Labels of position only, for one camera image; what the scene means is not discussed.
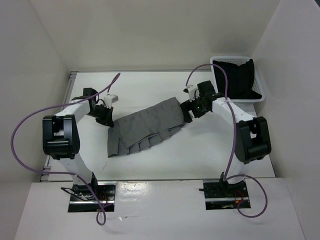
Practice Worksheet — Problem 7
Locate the black skirt in basket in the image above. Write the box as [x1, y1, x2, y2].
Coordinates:
[212, 58, 262, 100]

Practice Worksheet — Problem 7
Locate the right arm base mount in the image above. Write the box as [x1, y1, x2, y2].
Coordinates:
[199, 179, 251, 210]

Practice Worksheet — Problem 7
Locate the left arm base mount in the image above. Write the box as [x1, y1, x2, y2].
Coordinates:
[60, 181, 116, 213]

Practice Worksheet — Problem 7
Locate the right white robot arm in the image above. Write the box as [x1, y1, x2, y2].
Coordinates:
[180, 81, 272, 197]

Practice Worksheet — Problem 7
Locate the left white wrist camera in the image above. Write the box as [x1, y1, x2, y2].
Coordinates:
[103, 93, 119, 109]

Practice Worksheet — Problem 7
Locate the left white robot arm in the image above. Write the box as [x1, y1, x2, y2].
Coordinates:
[42, 88, 119, 200]

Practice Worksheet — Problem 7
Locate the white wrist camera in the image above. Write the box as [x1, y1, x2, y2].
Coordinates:
[183, 84, 200, 102]
[103, 93, 119, 109]

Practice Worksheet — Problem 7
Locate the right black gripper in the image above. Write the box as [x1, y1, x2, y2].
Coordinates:
[180, 94, 210, 123]

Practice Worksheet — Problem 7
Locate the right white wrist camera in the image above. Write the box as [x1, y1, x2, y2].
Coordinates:
[183, 84, 200, 102]

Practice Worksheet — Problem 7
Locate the grey pleated skirt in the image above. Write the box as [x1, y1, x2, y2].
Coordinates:
[107, 97, 185, 158]

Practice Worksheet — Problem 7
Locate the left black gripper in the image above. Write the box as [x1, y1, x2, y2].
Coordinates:
[86, 103, 114, 127]

